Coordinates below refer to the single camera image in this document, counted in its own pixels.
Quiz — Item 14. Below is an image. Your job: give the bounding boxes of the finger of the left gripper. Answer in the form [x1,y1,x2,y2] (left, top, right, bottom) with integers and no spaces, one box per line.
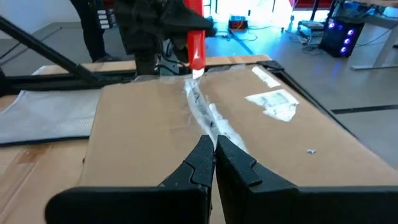
[160,0,216,40]

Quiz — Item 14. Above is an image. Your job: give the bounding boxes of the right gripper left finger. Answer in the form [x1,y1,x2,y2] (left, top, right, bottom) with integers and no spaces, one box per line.
[45,136,215,224]

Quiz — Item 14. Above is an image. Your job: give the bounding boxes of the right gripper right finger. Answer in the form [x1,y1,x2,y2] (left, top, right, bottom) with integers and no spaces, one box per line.
[216,135,398,224]

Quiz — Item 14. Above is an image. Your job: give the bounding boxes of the red utility knife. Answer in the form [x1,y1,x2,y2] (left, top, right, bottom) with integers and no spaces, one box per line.
[183,0,207,80]

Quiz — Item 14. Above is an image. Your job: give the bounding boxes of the taped brown cardboard box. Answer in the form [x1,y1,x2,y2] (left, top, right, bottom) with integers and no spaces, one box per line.
[76,63,398,224]

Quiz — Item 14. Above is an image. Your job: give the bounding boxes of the person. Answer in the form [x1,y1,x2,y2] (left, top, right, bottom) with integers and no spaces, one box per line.
[68,0,121,63]

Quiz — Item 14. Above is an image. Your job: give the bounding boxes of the black floor device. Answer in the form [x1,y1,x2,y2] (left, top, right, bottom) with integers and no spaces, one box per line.
[228,14,249,31]

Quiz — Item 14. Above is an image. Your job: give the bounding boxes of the shelf with red bins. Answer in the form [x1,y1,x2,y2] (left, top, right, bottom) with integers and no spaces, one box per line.
[288,0,334,10]

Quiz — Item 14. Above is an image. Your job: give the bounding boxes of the grey mesh zipper pouch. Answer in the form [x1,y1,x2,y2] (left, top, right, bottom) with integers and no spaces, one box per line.
[0,88,103,147]

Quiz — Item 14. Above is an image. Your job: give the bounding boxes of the computer tower purple lights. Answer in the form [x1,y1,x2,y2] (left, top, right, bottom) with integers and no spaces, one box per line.
[317,16,365,59]

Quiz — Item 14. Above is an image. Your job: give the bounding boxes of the grey desk leg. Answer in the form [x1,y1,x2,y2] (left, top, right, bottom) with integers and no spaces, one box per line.
[350,14,398,71]

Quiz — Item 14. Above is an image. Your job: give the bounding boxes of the grey metal bracket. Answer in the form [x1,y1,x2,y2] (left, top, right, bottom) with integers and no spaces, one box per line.
[156,46,188,76]

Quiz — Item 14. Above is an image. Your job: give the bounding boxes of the black aluminium rig frame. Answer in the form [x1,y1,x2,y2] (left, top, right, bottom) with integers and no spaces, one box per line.
[0,15,358,138]

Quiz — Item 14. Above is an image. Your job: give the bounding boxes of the floor cable tangle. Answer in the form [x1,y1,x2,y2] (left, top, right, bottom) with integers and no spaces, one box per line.
[214,17,321,56]

